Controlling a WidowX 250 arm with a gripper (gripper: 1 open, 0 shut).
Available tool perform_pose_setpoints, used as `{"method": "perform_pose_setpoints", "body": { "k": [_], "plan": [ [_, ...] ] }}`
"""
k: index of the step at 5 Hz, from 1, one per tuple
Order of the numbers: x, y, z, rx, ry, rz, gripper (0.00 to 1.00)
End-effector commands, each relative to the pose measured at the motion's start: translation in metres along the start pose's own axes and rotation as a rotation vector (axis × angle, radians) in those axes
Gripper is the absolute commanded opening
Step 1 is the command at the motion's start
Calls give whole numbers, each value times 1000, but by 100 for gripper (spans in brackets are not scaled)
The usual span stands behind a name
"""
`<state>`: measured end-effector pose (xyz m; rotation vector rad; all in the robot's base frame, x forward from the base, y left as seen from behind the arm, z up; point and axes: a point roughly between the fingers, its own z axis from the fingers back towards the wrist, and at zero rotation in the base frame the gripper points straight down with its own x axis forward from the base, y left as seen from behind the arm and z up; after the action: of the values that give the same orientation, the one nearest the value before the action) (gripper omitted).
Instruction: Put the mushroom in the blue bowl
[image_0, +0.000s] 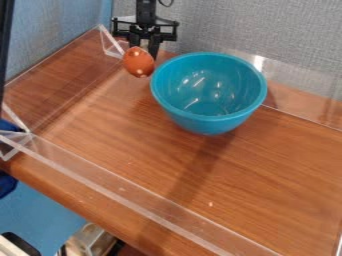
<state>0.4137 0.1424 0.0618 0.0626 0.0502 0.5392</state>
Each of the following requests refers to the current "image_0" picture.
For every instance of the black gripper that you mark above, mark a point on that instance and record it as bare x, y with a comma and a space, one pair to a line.
162, 30

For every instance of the brown spotted toy mushroom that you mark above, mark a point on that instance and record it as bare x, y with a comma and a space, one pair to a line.
138, 62

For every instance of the blue plastic bowl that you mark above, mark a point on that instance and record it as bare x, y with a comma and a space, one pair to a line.
209, 91

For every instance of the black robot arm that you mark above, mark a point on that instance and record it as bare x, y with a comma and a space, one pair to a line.
146, 12

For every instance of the clear acrylic back barrier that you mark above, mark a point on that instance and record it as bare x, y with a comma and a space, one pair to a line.
301, 92

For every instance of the clear acrylic barrier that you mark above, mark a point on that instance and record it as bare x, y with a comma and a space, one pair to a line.
301, 92
182, 221

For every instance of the clear acrylic front barrier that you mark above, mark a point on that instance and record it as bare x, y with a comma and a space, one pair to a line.
182, 221

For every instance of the black and white object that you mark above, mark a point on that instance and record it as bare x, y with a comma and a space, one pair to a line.
14, 246

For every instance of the clear acrylic corner bracket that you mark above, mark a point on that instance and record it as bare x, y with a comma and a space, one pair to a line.
114, 48

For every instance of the dark blurred foreground post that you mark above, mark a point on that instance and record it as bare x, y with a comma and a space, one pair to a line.
7, 6

